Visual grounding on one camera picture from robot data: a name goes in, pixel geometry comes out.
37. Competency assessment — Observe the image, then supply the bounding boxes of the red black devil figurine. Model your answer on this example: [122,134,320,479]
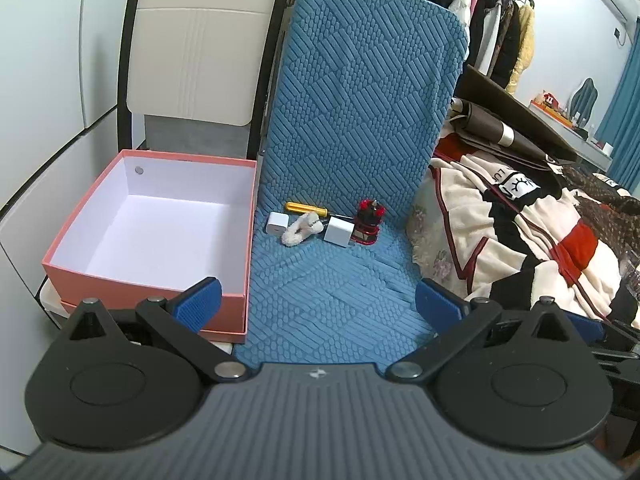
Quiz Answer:
[352,200,386,245]

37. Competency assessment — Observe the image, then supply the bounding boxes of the white charger cube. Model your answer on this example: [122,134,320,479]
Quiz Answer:
[323,217,355,248]
[265,211,288,236]

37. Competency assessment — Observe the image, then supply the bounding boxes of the white fluffy scrunchie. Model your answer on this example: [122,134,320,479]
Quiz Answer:
[281,212,323,247]

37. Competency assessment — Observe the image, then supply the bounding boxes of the yellow handled screwdriver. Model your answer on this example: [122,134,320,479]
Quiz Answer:
[284,202,352,221]

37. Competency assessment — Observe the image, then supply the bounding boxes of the floral lace cloth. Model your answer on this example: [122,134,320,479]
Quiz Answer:
[406,174,468,298]

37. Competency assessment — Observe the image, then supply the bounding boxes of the pink cardboard box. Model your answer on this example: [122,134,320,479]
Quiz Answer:
[42,150,257,344]

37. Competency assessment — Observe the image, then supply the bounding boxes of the cream red black blanket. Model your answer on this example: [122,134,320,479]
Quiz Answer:
[428,133,639,327]

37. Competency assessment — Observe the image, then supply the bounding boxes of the dark brown bag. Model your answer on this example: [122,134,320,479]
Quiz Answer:
[448,65,578,170]

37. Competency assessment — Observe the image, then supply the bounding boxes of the blue curtain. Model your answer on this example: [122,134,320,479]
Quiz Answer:
[597,35,640,191]

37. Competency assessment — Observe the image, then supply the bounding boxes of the desk with clutter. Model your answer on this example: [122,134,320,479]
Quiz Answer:
[529,78,612,172]

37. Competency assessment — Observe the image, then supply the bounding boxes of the blue textured chair cover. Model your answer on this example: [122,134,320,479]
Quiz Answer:
[234,0,468,367]

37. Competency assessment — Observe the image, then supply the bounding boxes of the beige chair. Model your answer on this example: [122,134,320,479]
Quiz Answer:
[117,0,288,159]

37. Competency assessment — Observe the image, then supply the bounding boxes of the clothes rack with garments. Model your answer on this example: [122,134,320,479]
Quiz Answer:
[299,0,537,96]

